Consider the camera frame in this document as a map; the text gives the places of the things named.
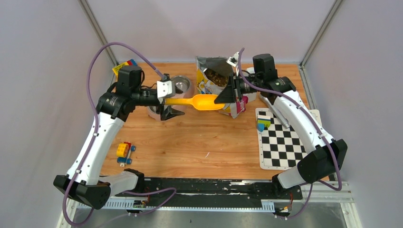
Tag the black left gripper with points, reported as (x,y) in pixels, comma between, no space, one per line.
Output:
(170,112)

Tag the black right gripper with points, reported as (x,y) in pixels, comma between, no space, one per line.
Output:
(227,96)

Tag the yellow food scoop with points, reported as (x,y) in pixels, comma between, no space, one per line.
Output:
(201,102)

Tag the pet food bag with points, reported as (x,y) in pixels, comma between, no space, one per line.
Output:
(212,76)

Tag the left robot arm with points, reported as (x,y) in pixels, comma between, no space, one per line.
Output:
(83,182)

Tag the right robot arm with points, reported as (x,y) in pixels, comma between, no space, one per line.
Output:
(325,155)

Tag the steel bowl near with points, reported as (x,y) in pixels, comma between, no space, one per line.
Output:
(153,110)

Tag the steel bowl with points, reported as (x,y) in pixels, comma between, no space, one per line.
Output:
(182,84)
(153,110)

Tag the pink double bowl stand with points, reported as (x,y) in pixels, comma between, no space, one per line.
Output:
(185,95)

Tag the steel bowl far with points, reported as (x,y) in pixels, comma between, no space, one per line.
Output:
(182,84)

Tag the white metronome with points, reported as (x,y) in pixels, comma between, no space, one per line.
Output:
(248,73)

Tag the green white blue blocks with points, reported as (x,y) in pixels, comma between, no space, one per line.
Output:
(263,122)

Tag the yellow red toy block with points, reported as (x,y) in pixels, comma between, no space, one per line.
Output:
(123,153)

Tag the yellow red blue block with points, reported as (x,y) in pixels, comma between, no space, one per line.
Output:
(130,62)

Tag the silver microphone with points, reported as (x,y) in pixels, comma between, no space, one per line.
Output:
(275,111)

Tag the checkerboard mat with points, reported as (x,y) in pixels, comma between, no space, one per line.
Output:
(279,148)

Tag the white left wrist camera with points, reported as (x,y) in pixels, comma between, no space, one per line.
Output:
(165,88)

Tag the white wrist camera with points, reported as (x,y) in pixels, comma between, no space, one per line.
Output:
(233,60)
(165,88)

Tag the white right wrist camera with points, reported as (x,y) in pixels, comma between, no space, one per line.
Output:
(233,60)

